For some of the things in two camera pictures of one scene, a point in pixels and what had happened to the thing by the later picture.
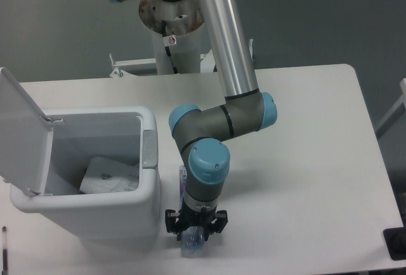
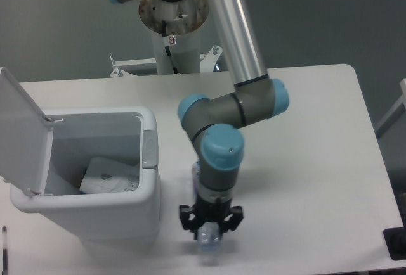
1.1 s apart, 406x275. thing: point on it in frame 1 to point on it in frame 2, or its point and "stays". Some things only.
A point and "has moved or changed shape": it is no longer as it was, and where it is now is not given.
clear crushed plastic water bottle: [193, 238] has moved or changed shape
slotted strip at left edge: [4, 251] stays
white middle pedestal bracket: [207, 63] stays
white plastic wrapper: [105, 175] stays
